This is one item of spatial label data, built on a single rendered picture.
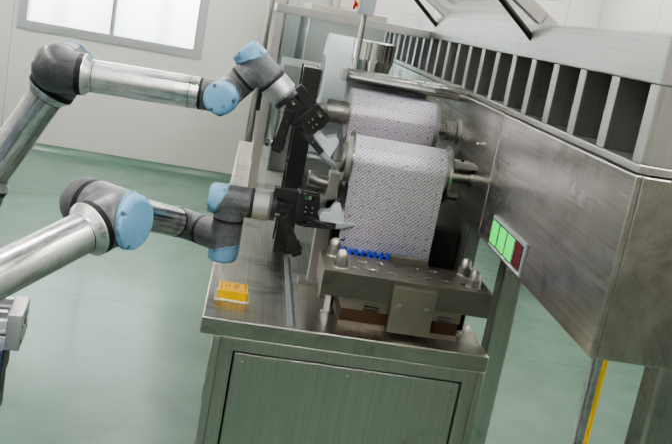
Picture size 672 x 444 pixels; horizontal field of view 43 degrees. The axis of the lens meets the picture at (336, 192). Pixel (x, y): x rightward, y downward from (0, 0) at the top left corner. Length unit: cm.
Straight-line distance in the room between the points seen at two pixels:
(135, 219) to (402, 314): 65
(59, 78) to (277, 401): 88
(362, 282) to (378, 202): 25
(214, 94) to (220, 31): 570
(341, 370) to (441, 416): 26
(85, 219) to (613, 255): 99
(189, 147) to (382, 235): 569
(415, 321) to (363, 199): 34
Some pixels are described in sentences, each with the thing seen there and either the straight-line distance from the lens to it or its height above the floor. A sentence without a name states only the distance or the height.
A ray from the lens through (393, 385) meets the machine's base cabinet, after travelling 203.
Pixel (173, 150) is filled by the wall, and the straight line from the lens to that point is 779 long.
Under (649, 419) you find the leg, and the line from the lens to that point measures 161.
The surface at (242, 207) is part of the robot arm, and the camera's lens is 210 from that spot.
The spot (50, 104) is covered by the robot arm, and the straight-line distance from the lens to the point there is 220.
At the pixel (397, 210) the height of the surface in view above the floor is 115.
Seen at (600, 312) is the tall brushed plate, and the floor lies 122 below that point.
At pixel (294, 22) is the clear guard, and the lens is 311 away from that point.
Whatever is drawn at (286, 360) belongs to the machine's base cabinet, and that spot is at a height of 82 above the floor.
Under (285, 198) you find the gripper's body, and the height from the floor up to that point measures 114.
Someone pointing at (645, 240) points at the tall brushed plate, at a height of 134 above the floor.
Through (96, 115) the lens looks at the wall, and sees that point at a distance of 784.
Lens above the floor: 159
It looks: 11 degrees down
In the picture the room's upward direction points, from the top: 10 degrees clockwise
